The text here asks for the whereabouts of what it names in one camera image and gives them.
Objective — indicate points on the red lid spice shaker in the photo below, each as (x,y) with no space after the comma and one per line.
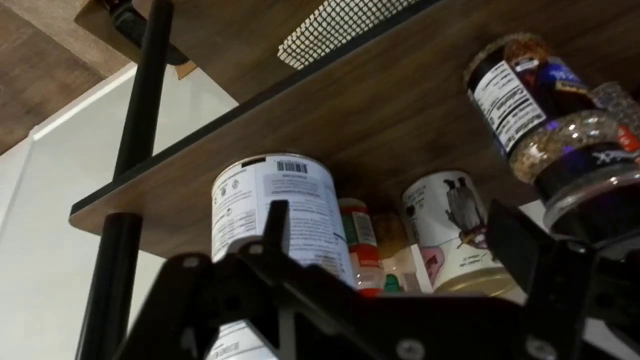
(362,231)

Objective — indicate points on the white cylindrical container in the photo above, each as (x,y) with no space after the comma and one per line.
(292,201)

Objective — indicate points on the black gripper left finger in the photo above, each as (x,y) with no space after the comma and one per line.
(201,300)

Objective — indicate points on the seasoning jar dark label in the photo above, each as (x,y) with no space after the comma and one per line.
(586,153)

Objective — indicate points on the spice jar green cap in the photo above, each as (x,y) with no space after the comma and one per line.
(407,271)

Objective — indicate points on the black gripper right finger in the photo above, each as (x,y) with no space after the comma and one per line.
(566,293)

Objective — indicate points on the glass spice jar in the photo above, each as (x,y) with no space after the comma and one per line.
(506,93)

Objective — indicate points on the dark wooden shelf unit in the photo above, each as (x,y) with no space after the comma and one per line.
(373,113)

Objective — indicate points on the white mesh shelf mat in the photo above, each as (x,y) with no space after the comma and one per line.
(332,31)

